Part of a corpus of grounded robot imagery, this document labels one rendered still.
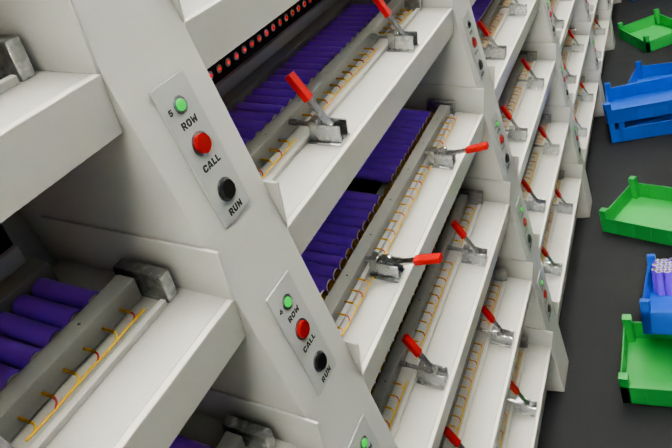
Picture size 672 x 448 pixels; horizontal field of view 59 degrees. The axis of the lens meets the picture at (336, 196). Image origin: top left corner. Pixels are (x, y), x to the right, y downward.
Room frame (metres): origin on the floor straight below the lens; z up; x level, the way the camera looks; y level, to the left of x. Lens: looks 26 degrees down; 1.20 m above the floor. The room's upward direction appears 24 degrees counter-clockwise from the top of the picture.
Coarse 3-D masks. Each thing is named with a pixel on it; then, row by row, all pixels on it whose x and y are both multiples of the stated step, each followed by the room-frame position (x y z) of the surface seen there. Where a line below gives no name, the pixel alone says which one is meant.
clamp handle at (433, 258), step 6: (390, 258) 0.62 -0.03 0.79; (402, 258) 0.62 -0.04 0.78; (408, 258) 0.61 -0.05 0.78; (414, 258) 0.60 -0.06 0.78; (420, 258) 0.60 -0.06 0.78; (426, 258) 0.59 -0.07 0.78; (432, 258) 0.59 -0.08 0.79; (438, 258) 0.58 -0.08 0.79; (390, 264) 0.62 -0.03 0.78; (396, 264) 0.62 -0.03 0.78; (402, 264) 0.61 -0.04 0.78; (408, 264) 0.61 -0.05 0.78; (414, 264) 0.60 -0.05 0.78; (420, 264) 0.59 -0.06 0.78; (426, 264) 0.59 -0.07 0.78
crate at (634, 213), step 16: (624, 192) 1.52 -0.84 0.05; (640, 192) 1.52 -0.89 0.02; (656, 192) 1.48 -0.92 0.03; (608, 208) 1.47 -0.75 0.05; (624, 208) 1.50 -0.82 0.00; (640, 208) 1.47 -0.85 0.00; (656, 208) 1.44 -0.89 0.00; (608, 224) 1.43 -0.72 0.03; (624, 224) 1.38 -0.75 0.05; (640, 224) 1.34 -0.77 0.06; (656, 224) 1.38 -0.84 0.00; (656, 240) 1.31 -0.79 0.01
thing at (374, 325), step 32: (416, 96) 1.04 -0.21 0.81; (448, 96) 1.00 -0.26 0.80; (480, 96) 0.97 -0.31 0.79; (448, 128) 0.95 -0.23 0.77; (480, 128) 0.96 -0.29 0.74; (416, 192) 0.79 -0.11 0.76; (448, 192) 0.78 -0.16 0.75; (416, 224) 0.71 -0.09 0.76; (384, 288) 0.61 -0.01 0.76; (352, 320) 0.57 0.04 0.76; (384, 320) 0.56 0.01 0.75; (352, 352) 0.49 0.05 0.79; (384, 352) 0.54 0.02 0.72
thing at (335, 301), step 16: (448, 112) 0.98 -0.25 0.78; (432, 128) 0.92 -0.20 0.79; (432, 144) 0.90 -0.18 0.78; (416, 160) 0.83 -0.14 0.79; (400, 176) 0.80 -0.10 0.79; (400, 192) 0.76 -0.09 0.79; (384, 208) 0.73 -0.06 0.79; (384, 224) 0.70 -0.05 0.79; (400, 224) 0.71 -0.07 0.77; (368, 240) 0.67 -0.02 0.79; (352, 256) 0.65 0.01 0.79; (352, 272) 0.62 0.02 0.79; (336, 288) 0.60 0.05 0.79; (352, 288) 0.61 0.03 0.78; (336, 304) 0.57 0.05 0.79
